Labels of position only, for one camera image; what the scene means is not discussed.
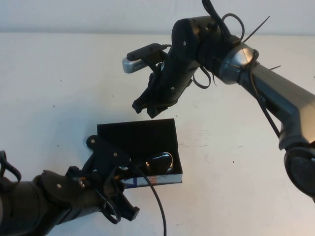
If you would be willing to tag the black glasses case printed side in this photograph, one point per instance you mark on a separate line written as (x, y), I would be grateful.
(137, 137)

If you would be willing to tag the black frame sunglasses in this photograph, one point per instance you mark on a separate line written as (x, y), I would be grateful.
(160, 162)

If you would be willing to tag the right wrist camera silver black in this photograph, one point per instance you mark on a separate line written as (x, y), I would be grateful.
(133, 65)

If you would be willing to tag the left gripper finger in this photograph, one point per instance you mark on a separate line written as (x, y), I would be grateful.
(128, 207)
(118, 180)

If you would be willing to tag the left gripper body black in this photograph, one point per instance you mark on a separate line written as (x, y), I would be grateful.
(91, 196)

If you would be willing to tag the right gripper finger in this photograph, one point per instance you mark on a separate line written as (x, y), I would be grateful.
(153, 111)
(140, 104)

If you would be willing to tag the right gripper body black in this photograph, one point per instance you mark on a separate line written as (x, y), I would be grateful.
(172, 81)

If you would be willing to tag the long black zip tie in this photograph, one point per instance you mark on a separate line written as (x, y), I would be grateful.
(257, 29)

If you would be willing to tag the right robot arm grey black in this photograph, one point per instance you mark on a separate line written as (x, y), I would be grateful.
(278, 91)

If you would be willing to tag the hanging black zip tie tail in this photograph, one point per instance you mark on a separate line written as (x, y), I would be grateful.
(214, 79)

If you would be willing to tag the black zip tie loop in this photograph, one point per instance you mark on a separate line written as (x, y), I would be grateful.
(209, 79)
(113, 220)

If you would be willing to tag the short black zip tie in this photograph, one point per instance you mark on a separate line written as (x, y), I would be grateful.
(275, 67)

